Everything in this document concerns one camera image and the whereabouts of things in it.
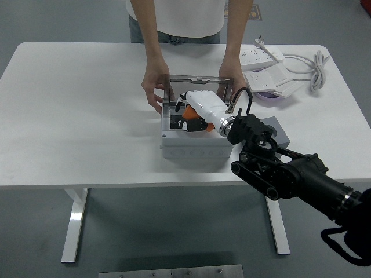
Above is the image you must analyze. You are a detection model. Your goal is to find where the person's right hand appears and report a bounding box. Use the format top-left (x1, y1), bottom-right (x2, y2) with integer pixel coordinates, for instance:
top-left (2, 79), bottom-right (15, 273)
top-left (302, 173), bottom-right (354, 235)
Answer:
top-left (141, 62), bottom-right (176, 114)

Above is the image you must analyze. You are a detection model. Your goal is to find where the person's left hand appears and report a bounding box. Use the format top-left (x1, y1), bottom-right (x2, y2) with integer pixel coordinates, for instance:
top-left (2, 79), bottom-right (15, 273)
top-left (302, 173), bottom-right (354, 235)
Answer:
top-left (217, 62), bottom-right (249, 101)

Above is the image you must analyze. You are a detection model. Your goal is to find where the robot right hand white shell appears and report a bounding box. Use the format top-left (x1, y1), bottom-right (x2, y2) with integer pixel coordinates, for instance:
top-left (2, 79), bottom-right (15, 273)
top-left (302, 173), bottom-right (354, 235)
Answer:
top-left (174, 90), bottom-right (232, 134)

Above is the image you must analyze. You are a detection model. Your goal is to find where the orange cylinder battery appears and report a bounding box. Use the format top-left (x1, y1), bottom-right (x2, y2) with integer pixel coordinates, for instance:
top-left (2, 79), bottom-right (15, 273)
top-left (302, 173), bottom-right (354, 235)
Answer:
top-left (181, 104), bottom-right (215, 131)

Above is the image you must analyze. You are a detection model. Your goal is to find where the smoky transparent box lid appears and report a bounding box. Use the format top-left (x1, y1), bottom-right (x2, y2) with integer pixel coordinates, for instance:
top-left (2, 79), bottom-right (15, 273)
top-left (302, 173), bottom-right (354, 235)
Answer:
top-left (163, 74), bottom-right (234, 109)

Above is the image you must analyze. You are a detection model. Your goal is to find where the grey plastic enclosure box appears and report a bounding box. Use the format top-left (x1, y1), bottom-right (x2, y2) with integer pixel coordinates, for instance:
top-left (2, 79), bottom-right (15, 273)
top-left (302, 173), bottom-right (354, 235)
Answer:
top-left (160, 98), bottom-right (235, 159)

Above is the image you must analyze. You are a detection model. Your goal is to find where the white power strip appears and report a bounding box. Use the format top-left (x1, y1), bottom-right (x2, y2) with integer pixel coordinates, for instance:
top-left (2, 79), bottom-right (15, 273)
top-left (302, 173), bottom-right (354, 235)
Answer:
top-left (239, 47), bottom-right (285, 72)

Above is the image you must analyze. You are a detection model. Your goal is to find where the purple round dish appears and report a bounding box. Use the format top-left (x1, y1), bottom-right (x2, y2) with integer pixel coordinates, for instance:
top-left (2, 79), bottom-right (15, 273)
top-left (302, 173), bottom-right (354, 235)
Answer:
top-left (251, 68), bottom-right (286, 102)

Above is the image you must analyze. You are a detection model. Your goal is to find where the brown floor sign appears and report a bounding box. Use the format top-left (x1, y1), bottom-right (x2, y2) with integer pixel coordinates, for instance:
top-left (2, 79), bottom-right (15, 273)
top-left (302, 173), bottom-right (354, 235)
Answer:
top-left (223, 2), bottom-right (263, 21)

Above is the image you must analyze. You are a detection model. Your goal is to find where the person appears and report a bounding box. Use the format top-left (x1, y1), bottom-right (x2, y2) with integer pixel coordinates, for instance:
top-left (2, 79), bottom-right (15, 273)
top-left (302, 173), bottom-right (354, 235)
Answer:
top-left (125, 0), bottom-right (225, 45)

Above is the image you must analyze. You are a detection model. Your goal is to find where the grey cube holder block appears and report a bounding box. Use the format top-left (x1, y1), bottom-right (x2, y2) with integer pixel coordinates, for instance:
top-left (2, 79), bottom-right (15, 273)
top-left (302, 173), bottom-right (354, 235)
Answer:
top-left (262, 116), bottom-right (290, 148)

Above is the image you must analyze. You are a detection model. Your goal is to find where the white table leg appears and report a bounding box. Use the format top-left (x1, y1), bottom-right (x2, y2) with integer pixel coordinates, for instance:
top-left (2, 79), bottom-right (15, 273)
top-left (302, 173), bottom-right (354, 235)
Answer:
top-left (61, 188), bottom-right (89, 264)
top-left (264, 196), bottom-right (291, 255)

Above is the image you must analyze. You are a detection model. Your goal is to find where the white wall socket panel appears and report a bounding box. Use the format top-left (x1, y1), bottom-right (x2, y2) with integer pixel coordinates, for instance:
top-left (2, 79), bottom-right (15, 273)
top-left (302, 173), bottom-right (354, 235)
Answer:
top-left (244, 64), bottom-right (292, 92)

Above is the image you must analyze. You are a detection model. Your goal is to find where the white blank switch panel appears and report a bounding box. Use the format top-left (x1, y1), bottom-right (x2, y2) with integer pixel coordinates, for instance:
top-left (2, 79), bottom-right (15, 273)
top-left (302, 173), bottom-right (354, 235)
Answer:
top-left (272, 77), bottom-right (304, 98)

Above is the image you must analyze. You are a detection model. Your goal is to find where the white power cord with plug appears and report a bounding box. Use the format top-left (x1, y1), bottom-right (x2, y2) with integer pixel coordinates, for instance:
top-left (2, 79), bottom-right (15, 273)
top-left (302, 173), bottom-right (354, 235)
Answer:
top-left (253, 35), bottom-right (331, 94)

